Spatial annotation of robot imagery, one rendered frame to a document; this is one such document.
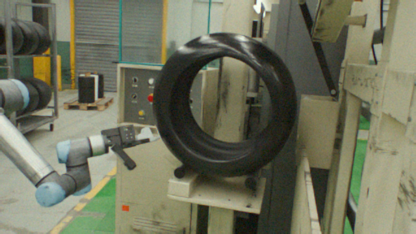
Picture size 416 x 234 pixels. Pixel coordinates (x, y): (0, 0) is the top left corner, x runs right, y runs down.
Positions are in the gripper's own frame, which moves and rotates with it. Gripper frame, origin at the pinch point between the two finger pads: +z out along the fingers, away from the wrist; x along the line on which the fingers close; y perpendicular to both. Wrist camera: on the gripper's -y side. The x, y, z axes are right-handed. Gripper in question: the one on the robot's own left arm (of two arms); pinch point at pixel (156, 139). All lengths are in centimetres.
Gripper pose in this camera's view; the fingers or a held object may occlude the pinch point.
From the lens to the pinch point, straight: 137.1
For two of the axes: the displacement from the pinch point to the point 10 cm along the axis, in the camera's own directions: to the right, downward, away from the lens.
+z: 8.9, -1.6, 4.3
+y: -2.1, -9.8, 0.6
